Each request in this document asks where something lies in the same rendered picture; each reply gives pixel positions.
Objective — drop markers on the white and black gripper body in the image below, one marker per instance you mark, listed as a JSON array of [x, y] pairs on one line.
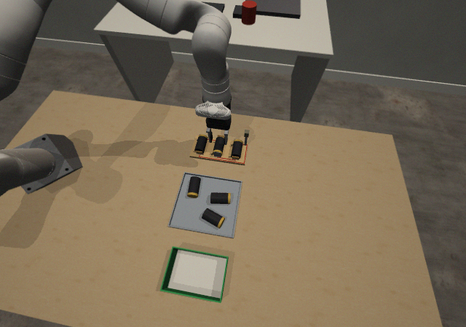
[[217, 108]]

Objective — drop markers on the black cylinder with yellow top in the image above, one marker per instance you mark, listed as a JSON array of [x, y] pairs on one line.
[[201, 143], [219, 145], [220, 198], [213, 218], [194, 187], [237, 148]]

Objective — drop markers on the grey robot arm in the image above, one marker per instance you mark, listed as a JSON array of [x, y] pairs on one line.
[[20, 21]]

